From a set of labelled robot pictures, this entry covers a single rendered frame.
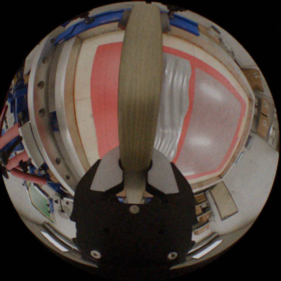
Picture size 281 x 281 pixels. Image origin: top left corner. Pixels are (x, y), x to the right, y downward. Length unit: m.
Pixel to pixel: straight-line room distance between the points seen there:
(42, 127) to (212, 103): 0.42
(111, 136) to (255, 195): 4.04
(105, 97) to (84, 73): 0.09
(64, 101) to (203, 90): 0.30
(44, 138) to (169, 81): 0.30
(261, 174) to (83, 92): 3.91
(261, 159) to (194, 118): 3.57
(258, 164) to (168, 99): 3.67
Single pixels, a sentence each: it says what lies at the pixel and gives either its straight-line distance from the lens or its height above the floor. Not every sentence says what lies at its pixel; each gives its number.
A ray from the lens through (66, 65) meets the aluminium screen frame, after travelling 0.22.
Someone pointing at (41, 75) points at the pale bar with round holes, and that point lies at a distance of 0.26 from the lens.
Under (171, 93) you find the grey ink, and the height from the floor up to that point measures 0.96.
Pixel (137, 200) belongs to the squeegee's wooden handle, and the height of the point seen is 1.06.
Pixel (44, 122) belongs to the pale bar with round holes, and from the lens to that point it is 0.24.
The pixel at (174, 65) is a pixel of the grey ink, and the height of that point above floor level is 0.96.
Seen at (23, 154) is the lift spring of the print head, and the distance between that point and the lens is 0.49.
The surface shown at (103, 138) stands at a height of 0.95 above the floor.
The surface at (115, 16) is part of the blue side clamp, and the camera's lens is 0.25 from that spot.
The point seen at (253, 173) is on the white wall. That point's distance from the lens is 3.77.
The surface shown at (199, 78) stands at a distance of 0.23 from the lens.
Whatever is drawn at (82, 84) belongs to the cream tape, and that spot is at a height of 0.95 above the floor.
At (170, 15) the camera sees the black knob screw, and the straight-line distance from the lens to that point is 0.24.
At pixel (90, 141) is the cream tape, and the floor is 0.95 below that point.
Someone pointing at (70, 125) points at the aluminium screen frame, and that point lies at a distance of 0.21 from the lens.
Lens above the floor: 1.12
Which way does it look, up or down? 61 degrees down
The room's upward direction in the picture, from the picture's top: 179 degrees clockwise
